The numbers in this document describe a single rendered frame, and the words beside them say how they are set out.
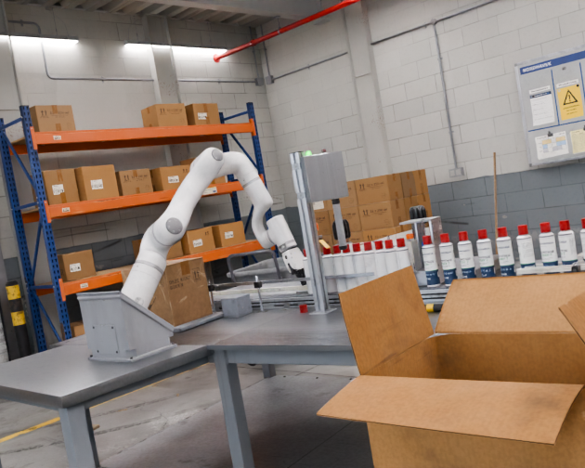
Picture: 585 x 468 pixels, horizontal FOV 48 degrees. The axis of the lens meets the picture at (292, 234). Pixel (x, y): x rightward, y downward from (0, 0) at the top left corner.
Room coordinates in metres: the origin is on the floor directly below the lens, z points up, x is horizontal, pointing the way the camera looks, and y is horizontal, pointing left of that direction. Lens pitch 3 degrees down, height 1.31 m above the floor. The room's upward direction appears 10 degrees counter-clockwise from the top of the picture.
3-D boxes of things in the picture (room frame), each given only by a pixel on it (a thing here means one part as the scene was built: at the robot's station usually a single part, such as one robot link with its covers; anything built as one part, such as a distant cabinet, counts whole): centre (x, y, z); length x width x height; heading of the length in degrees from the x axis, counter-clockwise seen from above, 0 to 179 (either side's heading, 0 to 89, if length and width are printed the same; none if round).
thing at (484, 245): (2.44, -0.70, 0.98); 0.05 x 0.05 x 0.20
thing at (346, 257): (2.80, -0.21, 0.98); 0.05 x 0.05 x 0.20
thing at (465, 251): (2.49, -0.64, 0.98); 0.05 x 0.05 x 0.20
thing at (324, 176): (2.74, -0.16, 1.38); 0.17 x 0.10 x 0.19; 108
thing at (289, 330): (3.03, -0.08, 0.82); 2.10 x 1.50 x 0.02; 53
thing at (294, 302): (2.87, -0.12, 0.85); 1.65 x 0.11 x 0.05; 53
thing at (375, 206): (6.83, -0.78, 0.70); 1.20 x 0.82 x 1.39; 52
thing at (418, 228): (2.69, -0.52, 1.01); 0.14 x 0.13 x 0.26; 53
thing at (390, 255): (2.67, -0.38, 0.98); 0.05 x 0.05 x 0.20
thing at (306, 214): (2.73, -0.07, 1.16); 0.04 x 0.04 x 0.67; 53
